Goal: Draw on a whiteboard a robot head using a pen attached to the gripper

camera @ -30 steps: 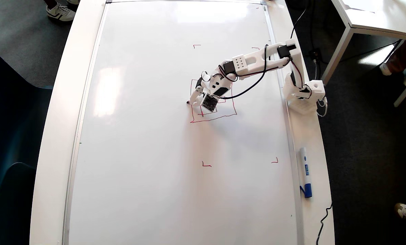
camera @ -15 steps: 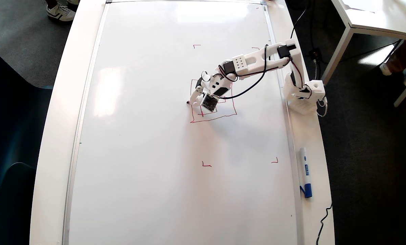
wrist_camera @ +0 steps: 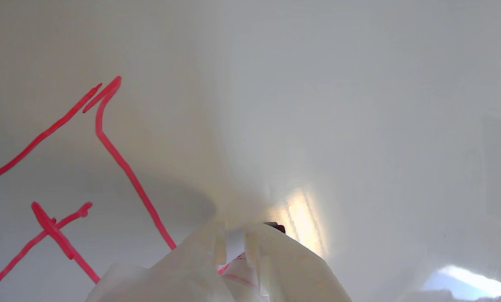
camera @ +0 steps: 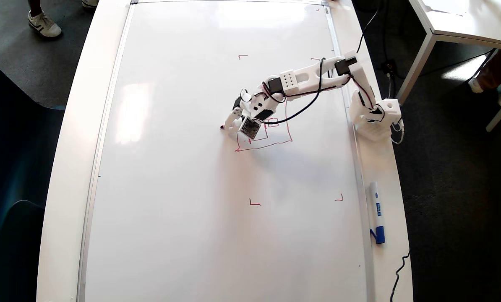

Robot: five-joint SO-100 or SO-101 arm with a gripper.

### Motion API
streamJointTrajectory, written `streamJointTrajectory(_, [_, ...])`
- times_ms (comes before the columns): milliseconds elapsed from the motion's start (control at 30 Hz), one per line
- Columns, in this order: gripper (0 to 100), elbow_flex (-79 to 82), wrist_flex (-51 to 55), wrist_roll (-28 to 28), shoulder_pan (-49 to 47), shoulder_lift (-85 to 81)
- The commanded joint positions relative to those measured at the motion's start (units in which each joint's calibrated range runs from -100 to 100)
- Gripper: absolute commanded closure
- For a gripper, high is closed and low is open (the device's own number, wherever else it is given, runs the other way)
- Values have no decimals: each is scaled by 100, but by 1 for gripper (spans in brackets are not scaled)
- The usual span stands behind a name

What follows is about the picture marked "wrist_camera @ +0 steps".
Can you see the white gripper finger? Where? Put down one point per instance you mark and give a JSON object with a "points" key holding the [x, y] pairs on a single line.
{"points": [[292, 272], [179, 272]]}

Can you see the red marker pen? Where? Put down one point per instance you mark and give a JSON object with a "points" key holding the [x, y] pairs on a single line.
{"points": [[240, 279]]}

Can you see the large whiteboard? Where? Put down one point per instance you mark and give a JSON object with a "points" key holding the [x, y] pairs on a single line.
{"points": [[275, 84]]}

